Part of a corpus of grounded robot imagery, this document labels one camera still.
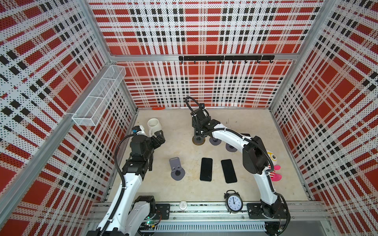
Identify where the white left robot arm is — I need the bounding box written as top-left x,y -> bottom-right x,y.
86,126 -> 165,236

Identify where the grey phone stand right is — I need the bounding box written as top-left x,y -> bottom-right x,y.
225,144 -> 237,152

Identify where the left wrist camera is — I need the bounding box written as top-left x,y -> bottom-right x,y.
131,125 -> 147,136

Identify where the black phone purple edge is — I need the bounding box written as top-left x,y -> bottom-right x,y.
221,159 -> 237,183

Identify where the white round button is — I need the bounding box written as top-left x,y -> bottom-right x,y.
179,200 -> 188,211

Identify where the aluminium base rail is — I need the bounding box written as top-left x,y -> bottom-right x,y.
85,201 -> 334,235

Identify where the grey phone stand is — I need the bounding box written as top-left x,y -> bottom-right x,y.
225,144 -> 237,152
169,157 -> 186,181
209,137 -> 221,146

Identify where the black alarm clock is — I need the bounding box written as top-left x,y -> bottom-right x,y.
224,190 -> 243,214

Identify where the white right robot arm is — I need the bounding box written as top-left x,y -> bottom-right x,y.
190,106 -> 290,223

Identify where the grey phone stand front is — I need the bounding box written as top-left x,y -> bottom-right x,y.
169,157 -> 186,181

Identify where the white wire mesh basket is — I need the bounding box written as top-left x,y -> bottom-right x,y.
72,65 -> 126,127

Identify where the grey phone stand middle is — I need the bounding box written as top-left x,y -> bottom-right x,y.
209,137 -> 221,146

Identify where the black wall hook rail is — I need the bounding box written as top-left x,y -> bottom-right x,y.
178,55 -> 275,62

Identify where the pink plush owl toy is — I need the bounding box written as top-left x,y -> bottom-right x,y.
267,150 -> 283,182

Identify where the white ceramic mug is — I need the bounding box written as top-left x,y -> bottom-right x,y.
147,118 -> 162,137

